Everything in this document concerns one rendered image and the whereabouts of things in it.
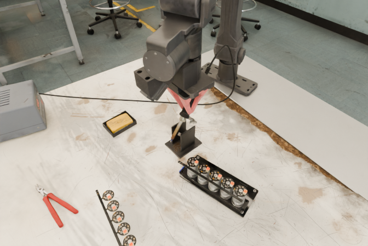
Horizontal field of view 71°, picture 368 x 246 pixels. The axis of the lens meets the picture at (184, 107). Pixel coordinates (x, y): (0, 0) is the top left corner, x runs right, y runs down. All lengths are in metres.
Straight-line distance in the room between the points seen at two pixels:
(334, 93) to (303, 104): 1.46
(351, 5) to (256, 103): 2.45
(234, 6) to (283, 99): 0.32
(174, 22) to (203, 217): 0.38
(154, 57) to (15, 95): 0.46
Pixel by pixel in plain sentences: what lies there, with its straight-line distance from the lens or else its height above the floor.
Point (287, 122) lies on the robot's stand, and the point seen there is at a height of 0.75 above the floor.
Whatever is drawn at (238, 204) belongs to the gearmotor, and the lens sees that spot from 0.55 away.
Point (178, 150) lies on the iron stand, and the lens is 0.65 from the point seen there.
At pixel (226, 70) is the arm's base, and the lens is 0.82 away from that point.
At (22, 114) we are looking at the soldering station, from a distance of 0.75.
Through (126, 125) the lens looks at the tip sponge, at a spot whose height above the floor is 0.76.
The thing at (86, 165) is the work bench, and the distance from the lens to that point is 0.67.
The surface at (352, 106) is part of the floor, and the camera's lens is 2.24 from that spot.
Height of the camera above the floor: 1.27
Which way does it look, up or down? 43 degrees down
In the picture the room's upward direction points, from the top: straight up
